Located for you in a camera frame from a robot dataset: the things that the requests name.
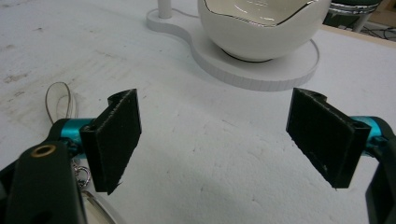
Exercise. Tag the white ceramic bowl gold rim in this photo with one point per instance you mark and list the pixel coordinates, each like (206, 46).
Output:
(264, 28)

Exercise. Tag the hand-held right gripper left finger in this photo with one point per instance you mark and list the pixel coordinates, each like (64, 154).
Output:
(113, 140)

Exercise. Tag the white stand base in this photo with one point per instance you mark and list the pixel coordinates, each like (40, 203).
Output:
(249, 67)

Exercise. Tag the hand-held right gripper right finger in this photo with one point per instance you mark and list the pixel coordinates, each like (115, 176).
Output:
(327, 133)

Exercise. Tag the white stand pole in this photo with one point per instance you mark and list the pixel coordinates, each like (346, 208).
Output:
(164, 8)

